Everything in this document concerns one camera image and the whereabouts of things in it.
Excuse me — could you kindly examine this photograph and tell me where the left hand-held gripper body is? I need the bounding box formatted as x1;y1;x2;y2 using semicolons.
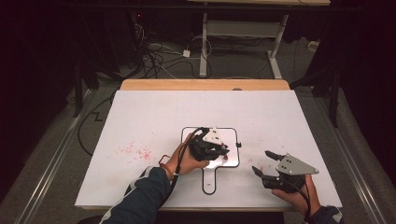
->
188;126;225;161

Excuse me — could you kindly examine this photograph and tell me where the person's right hand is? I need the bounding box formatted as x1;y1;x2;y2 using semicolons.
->
271;175;321;216

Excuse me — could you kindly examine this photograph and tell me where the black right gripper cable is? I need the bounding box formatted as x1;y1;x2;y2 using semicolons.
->
286;178;313;222

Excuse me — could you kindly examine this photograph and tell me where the black stand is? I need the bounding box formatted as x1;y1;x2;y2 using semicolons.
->
290;60;342;129
72;59;125;119

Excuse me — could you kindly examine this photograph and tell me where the small whiteboard with handle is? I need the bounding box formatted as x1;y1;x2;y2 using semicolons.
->
180;126;241;196

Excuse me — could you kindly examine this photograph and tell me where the wooden table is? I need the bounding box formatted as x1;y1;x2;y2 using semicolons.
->
120;78;291;91

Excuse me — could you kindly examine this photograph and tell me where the person's left hand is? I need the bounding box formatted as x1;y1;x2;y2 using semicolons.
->
163;133;210;181

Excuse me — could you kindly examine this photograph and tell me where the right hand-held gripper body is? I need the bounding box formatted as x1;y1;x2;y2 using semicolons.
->
262;153;320;193

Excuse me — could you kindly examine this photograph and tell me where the metal floor rail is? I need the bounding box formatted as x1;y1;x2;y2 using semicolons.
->
313;92;391;224
13;88;96;224

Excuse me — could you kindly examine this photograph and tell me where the tangle of floor cables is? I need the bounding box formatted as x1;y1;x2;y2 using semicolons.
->
132;22;214;80

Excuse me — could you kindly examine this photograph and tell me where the white table cover sheet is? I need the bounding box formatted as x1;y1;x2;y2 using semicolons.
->
74;89;344;210

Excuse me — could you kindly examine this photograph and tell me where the white metal desk frame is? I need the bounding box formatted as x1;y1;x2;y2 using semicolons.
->
186;0;332;80

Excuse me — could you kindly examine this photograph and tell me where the black floor cable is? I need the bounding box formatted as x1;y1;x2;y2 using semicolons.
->
77;89;119;157

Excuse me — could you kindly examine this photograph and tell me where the red wrist bracelet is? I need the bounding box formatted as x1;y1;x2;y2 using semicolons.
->
158;154;176;182

